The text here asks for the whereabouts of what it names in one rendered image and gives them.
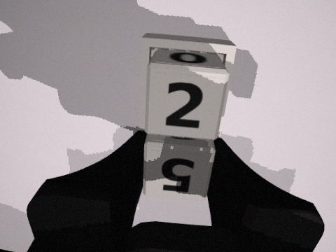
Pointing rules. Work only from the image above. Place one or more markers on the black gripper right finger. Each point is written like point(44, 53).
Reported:
point(263, 216)

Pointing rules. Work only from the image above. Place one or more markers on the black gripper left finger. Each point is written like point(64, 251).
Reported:
point(92, 209)

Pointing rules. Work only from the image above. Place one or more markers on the grey cube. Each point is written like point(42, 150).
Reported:
point(176, 167)
point(185, 94)

